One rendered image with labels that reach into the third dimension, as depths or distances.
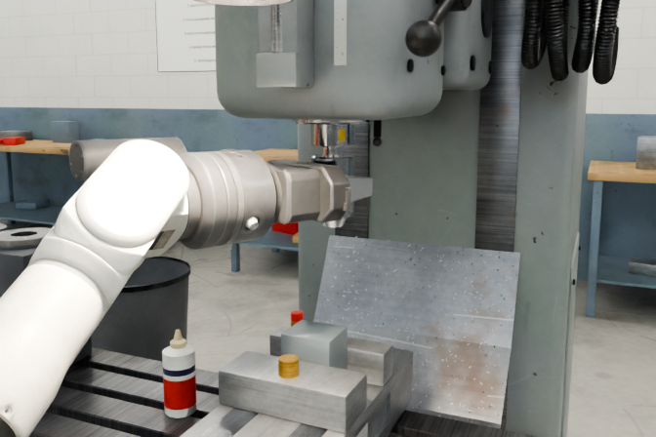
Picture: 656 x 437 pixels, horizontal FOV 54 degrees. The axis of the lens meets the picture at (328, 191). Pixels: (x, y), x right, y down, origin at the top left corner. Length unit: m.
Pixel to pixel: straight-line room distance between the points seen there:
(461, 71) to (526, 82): 0.27
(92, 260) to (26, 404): 0.10
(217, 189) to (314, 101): 0.12
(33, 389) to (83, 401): 0.50
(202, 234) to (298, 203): 0.10
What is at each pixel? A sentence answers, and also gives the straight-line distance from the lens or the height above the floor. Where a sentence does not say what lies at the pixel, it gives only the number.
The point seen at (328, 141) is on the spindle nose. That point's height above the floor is 1.29.
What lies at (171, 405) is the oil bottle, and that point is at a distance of 0.86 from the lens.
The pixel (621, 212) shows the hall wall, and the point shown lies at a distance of 4.89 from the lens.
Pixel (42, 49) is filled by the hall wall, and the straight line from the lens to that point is 7.08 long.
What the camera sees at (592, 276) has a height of 0.25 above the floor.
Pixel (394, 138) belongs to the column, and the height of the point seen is 1.26.
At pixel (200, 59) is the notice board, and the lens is 5.86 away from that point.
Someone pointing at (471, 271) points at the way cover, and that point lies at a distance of 1.04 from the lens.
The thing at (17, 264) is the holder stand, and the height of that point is 1.11.
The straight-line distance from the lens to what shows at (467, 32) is 0.76.
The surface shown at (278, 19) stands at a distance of 0.57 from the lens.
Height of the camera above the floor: 1.33
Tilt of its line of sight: 9 degrees down
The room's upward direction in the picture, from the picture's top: straight up
